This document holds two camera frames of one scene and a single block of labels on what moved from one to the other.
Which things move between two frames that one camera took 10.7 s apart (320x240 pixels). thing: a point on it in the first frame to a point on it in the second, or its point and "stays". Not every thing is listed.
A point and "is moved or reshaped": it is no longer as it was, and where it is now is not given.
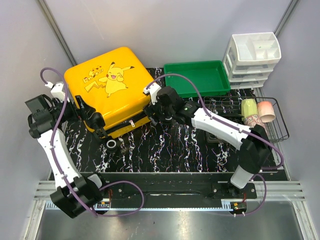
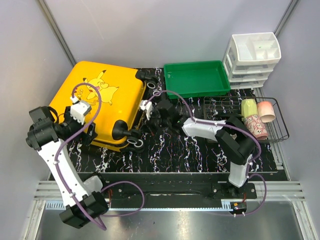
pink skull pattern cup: [252, 120] stays
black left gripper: [83, 113] to [86, 137]
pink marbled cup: [266, 111] stays
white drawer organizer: [249, 58] stays
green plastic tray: [209, 78] stays
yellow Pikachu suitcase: [113, 85] is moved or reshaped
